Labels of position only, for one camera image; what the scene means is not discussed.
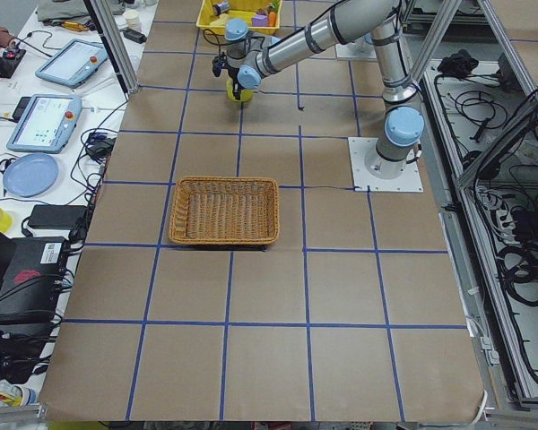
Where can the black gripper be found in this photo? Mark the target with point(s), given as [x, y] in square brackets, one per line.
[235, 81]

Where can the purple foam cube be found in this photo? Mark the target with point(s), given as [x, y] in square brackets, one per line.
[260, 20]

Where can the black cloth bundle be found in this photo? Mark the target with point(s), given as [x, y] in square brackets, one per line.
[459, 65]

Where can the clear yellow tape roll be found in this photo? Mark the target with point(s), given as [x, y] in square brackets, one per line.
[245, 95]

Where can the orange toy carrot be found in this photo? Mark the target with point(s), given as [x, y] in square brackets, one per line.
[272, 12]

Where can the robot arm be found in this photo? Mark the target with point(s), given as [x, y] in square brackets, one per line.
[249, 56]

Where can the black computer box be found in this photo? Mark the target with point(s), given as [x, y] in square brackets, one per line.
[31, 272]

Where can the small black silver can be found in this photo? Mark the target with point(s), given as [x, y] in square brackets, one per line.
[221, 7]

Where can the upper teach pendant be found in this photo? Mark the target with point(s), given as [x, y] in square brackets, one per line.
[73, 64]

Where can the teach pendant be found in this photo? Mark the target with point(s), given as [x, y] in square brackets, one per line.
[73, 64]
[46, 124]

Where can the lower teach pendant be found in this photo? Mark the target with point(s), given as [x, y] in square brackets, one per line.
[46, 124]

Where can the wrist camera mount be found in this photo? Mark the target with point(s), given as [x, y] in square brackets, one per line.
[219, 63]

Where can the blue plate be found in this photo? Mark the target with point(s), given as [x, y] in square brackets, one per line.
[30, 175]

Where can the aluminium frame post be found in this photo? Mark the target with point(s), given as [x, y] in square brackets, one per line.
[100, 13]

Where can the brown wicker basket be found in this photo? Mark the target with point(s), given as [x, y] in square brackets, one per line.
[225, 210]

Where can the pale banana slice toy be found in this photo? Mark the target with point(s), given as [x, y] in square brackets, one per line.
[221, 21]

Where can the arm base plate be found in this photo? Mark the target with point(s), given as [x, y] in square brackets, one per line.
[371, 173]
[359, 50]

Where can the black power adapter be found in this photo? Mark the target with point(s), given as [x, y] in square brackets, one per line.
[53, 217]

